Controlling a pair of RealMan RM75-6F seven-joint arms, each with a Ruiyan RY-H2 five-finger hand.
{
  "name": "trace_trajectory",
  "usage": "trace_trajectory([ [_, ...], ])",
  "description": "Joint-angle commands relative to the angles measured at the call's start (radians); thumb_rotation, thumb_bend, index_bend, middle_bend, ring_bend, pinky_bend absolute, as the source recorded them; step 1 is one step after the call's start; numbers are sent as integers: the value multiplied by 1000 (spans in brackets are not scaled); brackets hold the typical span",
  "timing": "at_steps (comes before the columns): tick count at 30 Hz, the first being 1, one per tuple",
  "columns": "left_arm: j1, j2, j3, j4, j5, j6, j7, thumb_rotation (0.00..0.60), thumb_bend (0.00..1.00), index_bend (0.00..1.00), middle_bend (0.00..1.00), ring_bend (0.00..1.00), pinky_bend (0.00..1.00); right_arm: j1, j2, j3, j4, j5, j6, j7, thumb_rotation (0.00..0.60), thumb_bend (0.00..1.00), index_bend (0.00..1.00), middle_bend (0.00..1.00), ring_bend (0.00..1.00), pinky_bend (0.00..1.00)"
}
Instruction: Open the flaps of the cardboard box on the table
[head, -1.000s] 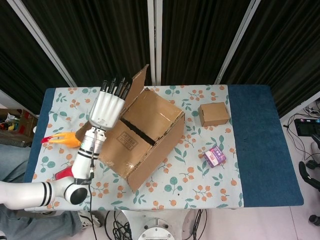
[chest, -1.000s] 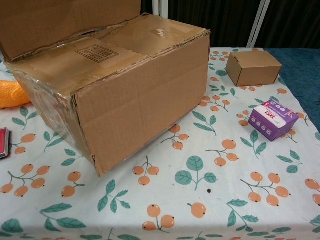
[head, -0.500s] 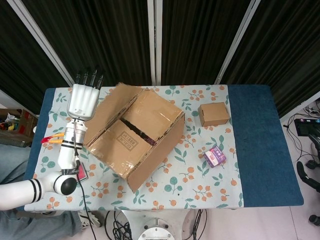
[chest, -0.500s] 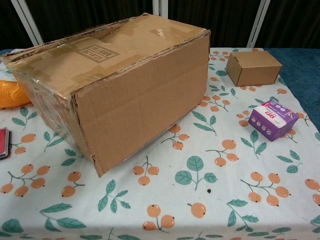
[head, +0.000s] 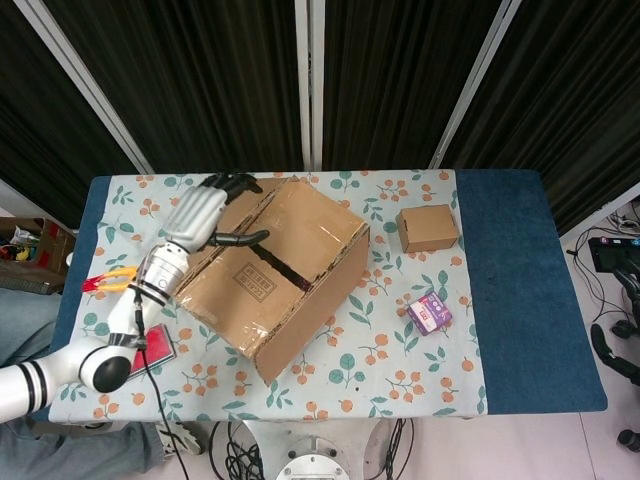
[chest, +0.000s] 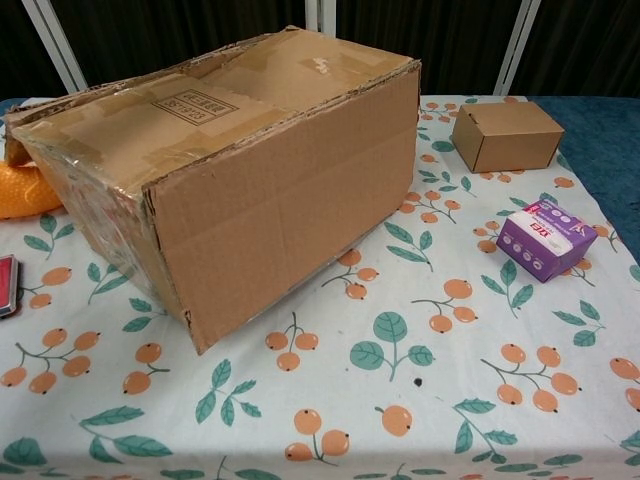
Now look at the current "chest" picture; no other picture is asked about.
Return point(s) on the blue table cover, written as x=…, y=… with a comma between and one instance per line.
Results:
x=610, y=150

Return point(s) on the small brown cardboard box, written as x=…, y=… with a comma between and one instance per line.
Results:
x=505, y=140

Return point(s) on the red flat stamp pad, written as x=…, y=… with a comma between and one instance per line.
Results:
x=6, y=285

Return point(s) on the white metal frame post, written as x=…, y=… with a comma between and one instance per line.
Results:
x=55, y=40
x=517, y=45
x=314, y=12

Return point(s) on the large brown cardboard box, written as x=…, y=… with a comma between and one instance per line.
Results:
x=280, y=215

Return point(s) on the white orange-fruit print tablecloth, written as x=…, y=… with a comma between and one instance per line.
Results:
x=350, y=400

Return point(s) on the purple paper packet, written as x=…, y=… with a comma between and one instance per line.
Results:
x=540, y=245

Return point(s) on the orange plush object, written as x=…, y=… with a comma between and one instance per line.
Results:
x=20, y=195

